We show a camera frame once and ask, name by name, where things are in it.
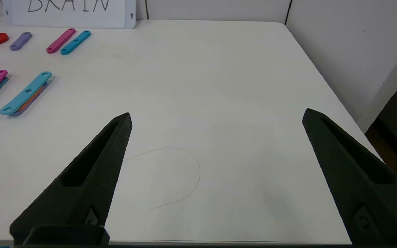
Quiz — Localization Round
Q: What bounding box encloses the short purple bar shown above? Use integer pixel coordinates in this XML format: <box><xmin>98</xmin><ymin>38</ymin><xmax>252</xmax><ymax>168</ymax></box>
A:
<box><xmin>9</xmin><ymin>32</ymin><xmax>33</xmax><ymax>51</ymax></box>

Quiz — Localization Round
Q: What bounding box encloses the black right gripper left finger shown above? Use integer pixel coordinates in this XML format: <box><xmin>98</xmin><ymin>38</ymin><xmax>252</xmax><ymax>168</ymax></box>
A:
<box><xmin>10</xmin><ymin>112</ymin><xmax>133</xmax><ymax>246</ymax></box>

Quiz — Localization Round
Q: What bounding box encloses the long blue bar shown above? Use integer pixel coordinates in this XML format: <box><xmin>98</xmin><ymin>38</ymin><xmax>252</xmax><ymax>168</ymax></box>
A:
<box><xmin>0</xmin><ymin>71</ymin><xmax>52</xmax><ymax>117</ymax></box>

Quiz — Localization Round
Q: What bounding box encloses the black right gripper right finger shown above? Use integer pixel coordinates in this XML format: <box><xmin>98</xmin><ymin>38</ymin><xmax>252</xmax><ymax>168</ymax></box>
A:
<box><xmin>302</xmin><ymin>108</ymin><xmax>397</xmax><ymax>246</ymax></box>

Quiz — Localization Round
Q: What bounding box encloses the short blue bar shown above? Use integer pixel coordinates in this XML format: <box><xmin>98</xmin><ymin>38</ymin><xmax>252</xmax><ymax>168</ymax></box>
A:
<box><xmin>60</xmin><ymin>30</ymin><xmax>91</xmax><ymax>55</ymax></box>

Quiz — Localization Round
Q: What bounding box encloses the white sign reading BRAIN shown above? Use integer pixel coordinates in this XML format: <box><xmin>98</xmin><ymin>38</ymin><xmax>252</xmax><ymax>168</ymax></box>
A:
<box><xmin>3</xmin><ymin>0</ymin><xmax>136</xmax><ymax>29</ymax></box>

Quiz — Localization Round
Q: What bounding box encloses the short pink bar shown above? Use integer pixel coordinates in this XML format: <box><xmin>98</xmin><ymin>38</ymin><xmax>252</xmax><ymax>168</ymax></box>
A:
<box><xmin>46</xmin><ymin>28</ymin><xmax>77</xmax><ymax>54</ymax></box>

